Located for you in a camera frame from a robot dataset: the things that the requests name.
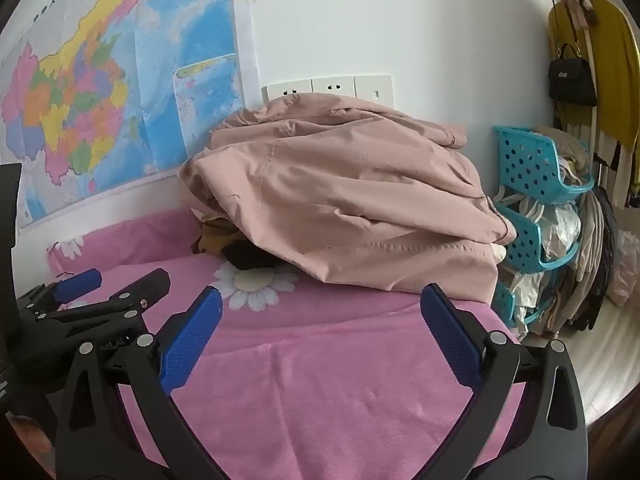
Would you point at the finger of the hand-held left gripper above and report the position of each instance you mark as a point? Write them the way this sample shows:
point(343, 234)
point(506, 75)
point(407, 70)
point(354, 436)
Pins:
point(80, 280)
point(145, 285)

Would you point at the white wall socket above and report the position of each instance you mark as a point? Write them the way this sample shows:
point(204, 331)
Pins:
point(374, 89)
point(332, 86)
point(285, 91)

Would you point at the black handbag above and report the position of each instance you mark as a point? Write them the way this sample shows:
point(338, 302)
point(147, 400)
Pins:
point(572, 77)

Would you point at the teal plastic basket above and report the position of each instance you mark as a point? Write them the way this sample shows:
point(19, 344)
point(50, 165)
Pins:
point(525, 240)
point(530, 160)
point(505, 302)

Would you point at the mustard brown garment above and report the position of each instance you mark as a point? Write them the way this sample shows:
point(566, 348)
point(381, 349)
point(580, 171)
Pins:
point(215, 240)

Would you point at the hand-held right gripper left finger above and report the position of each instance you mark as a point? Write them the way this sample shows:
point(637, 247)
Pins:
point(192, 340)

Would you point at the pink floral bedsheet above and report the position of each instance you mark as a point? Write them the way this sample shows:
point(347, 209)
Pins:
point(325, 360)

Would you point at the colourful wall map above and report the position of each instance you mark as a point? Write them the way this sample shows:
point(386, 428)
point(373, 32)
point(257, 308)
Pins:
point(125, 60)

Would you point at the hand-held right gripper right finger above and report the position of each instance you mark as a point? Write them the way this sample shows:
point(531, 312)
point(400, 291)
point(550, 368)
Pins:
point(452, 335)

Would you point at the yellow hanging garment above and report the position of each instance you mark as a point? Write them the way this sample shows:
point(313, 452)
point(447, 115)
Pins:
point(615, 70)

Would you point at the dusty pink garment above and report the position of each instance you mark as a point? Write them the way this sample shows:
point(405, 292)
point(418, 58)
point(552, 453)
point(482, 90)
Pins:
point(350, 185)

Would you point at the beige hanging clothes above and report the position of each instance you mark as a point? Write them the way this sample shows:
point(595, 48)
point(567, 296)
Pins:
point(590, 260)

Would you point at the white plastic bags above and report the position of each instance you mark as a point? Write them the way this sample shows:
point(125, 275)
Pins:
point(560, 230)

